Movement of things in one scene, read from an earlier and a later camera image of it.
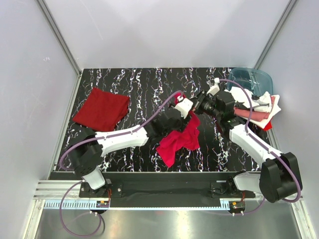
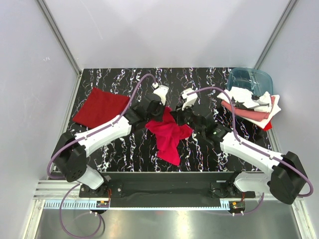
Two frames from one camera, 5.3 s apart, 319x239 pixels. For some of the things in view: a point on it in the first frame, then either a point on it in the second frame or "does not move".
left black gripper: (176, 115) to (154, 107)
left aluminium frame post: (60, 37) does not move
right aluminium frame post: (285, 15) does not move
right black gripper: (199, 101) to (186, 117)
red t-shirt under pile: (268, 126) does not move
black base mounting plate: (168, 186) does not move
